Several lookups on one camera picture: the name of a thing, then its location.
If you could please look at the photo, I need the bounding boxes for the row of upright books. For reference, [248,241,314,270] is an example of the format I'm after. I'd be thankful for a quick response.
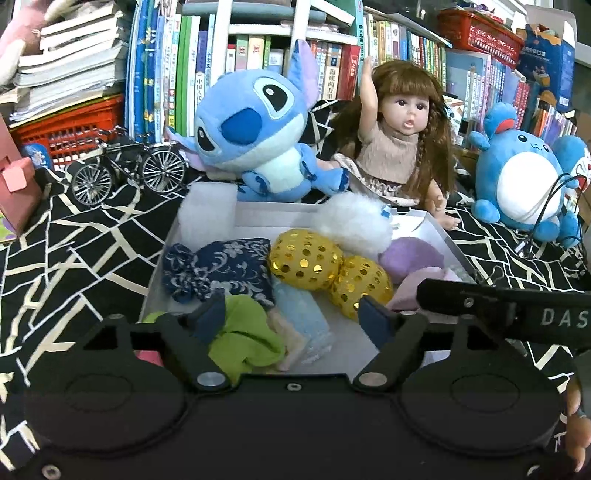
[124,0,578,144]

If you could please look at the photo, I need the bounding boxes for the blue floral pouch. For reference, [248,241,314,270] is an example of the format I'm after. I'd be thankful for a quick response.
[161,237,275,308]

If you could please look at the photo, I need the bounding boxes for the black patterned blanket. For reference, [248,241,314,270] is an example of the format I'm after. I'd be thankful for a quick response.
[0,99,591,472]

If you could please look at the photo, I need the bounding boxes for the beige cloth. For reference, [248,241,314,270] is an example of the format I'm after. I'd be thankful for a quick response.
[268,308,308,372]

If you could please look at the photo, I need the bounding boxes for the pink plush toy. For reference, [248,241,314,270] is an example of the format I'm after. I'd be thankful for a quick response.
[0,0,51,88]

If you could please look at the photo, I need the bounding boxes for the white foam block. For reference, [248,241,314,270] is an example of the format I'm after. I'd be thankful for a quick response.
[179,182,237,232]

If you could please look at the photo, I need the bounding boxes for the white printed box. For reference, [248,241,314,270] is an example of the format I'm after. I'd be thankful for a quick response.
[443,95,469,148]

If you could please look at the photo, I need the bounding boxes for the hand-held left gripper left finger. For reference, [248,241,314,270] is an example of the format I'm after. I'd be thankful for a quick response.
[81,295,232,393]

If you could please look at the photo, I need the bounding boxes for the black cable bundle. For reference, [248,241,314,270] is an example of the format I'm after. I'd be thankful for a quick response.
[515,173,583,257]

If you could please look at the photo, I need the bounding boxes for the white pipe frame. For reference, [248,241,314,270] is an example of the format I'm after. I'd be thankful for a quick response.
[215,0,356,51]

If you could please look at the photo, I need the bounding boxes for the pink toy house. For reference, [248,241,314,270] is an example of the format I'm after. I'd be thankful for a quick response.
[0,115,49,243]

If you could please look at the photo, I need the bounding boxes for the person's right hand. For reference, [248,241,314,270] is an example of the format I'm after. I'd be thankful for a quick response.
[564,378,591,472]

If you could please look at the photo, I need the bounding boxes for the light blue face mask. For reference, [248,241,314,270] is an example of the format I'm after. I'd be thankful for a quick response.
[272,281,334,365]

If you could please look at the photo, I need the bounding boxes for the round blue white-bellied plush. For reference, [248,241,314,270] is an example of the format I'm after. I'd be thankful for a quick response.
[468,102,583,243]

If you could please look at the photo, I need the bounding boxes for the pink cloth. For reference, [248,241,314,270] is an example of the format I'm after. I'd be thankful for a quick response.
[385,268,462,311]

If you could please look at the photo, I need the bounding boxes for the white cardboard box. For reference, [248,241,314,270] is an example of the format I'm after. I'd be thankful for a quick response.
[137,200,478,370]

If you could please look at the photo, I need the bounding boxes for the stack of paper books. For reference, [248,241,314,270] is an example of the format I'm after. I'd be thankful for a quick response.
[9,0,130,125]

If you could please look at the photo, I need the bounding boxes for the blue cat plush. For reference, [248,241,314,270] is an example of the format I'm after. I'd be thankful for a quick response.
[551,136,591,217]

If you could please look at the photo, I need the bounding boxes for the doll with brown hair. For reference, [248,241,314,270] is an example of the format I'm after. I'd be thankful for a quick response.
[323,55,462,232]

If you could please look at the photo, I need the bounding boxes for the small blue toy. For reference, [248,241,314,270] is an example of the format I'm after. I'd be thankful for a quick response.
[21,143,49,170]

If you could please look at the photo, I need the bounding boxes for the blue printed carton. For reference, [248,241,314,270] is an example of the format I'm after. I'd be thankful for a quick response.
[516,23,575,112]

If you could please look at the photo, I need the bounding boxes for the red plastic basket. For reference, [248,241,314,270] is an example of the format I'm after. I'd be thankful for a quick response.
[436,8,525,52]
[9,95,125,171]

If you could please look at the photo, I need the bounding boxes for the green soft toy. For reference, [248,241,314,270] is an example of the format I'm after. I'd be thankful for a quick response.
[142,295,287,387]

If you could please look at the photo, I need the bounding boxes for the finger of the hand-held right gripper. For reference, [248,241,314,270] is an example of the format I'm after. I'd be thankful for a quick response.
[417,278,519,341]

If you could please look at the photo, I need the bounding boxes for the blue alien plush toy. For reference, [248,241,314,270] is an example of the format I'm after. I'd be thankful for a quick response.
[166,39,352,204]

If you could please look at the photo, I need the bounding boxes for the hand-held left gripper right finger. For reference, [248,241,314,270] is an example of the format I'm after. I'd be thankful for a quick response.
[352,295,508,391]

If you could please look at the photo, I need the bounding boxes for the metal model bicycle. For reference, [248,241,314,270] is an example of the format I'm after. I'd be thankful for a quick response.
[71,127,188,206]

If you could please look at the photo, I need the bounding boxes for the white and purple plush toy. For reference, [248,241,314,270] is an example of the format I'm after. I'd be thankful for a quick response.
[314,193,446,284]

